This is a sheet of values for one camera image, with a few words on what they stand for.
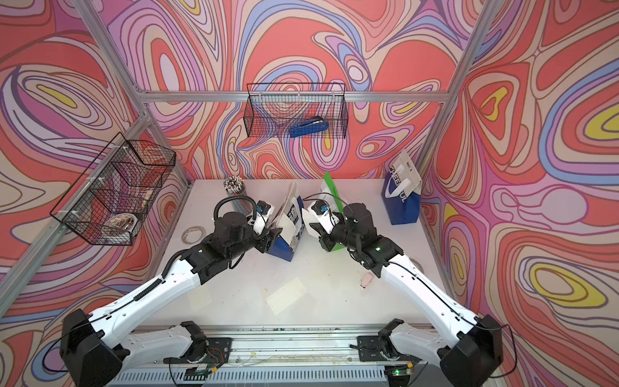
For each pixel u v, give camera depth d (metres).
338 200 0.81
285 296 0.85
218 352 0.73
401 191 0.92
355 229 0.54
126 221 0.71
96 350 0.38
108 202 0.74
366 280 0.85
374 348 0.73
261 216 0.61
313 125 0.88
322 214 0.60
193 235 0.99
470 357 0.37
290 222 0.82
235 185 0.93
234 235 0.57
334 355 0.73
